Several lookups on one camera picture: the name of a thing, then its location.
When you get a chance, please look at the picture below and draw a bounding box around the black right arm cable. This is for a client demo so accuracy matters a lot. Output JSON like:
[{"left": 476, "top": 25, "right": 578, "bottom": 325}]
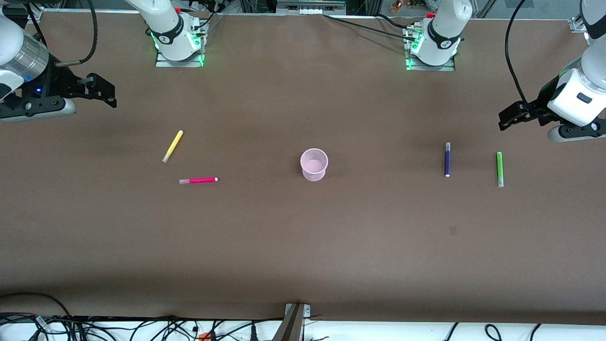
[{"left": 54, "top": 0, "right": 98, "bottom": 67}]

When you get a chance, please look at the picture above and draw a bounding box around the metal camera post bracket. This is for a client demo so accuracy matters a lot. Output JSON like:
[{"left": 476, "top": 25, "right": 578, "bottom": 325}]
[{"left": 272, "top": 303, "right": 311, "bottom": 341}]

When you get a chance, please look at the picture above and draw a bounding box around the pink plastic cup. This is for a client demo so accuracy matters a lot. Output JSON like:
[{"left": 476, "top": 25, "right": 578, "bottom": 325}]
[{"left": 300, "top": 148, "right": 329, "bottom": 182}]

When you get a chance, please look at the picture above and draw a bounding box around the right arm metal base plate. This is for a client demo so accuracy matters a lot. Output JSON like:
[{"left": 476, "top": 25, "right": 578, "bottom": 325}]
[{"left": 155, "top": 45, "right": 205, "bottom": 68}]

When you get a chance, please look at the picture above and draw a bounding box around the black base cable bundle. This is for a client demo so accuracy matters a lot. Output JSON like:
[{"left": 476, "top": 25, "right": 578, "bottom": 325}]
[{"left": 195, "top": 0, "right": 229, "bottom": 30}]

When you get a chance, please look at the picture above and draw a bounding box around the long black tabletop cable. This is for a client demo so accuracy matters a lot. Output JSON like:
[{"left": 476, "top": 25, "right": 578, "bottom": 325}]
[{"left": 323, "top": 13, "right": 422, "bottom": 41}]

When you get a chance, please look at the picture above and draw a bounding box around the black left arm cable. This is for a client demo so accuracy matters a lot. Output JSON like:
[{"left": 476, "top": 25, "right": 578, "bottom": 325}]
[{"left": 505, "top": 0, "right": 529, "bottom": 103}]

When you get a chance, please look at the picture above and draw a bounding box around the yellow marker pen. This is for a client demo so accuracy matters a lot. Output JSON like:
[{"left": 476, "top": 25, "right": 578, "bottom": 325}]
[{"left": 162, "top": 130, "right": 184, "bottom": 163}]

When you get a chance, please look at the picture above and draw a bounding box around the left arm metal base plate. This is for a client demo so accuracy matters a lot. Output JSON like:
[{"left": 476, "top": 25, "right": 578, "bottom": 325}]
[{"left": 405, "top": 45, "right": 456, "bottom": 72}]

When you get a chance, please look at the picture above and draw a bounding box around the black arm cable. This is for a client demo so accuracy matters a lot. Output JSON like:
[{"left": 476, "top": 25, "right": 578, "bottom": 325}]
[
  {"left": 54, "top": 0, "right": 98, "bottom": 67},
  {"left": 505, "top": 0, "right": 529, "bottom": 103}
]

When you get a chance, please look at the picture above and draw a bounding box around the black curved cable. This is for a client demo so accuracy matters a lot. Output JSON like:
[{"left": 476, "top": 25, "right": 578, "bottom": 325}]
[{"left": 0, "top": 292, "right": 71, "bottom": 317}]

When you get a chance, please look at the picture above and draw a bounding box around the grey metal device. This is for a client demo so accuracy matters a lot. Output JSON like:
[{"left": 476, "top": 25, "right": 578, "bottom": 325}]
[{"left": 277, "top": 0, "right": 346, "bottom": 15}]

